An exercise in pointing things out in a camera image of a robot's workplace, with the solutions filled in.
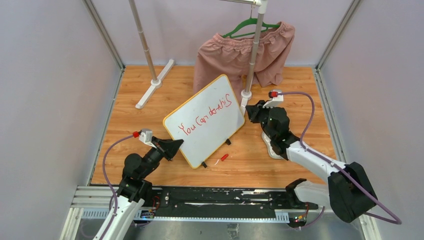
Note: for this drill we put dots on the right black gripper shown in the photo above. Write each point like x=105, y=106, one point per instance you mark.
x=255, y=110

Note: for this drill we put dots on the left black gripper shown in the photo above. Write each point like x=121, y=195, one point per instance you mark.
x=167, y=148

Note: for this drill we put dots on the yellow framed whiteboard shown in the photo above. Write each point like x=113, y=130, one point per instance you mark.
x=205, y=121

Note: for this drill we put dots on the red marker cap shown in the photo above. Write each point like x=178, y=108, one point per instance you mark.
x=224, y=157

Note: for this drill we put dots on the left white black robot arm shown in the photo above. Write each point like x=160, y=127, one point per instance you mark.
x=133, y=189

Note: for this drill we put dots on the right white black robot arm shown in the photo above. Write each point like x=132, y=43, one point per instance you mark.
x=347, y=190

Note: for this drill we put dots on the grey whiteboard eraser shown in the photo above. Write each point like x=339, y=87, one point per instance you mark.
x=270, y=151

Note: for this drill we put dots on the white clothes rack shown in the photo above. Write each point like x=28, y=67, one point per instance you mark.
x=235, y=58

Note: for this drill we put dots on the pink shorts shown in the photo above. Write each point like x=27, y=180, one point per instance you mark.
x=277, y=49

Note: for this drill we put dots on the green clothes hanger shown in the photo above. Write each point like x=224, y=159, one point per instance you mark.
x=251, y=26

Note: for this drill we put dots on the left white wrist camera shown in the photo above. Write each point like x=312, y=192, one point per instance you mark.
x=146, y=136

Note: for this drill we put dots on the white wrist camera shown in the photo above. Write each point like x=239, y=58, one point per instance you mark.
x=275, y=99
x=146, y=136

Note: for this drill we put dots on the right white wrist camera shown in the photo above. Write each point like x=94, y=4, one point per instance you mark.
x=275, y=99

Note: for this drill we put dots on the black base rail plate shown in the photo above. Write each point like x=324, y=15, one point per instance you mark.
x=222, y=204

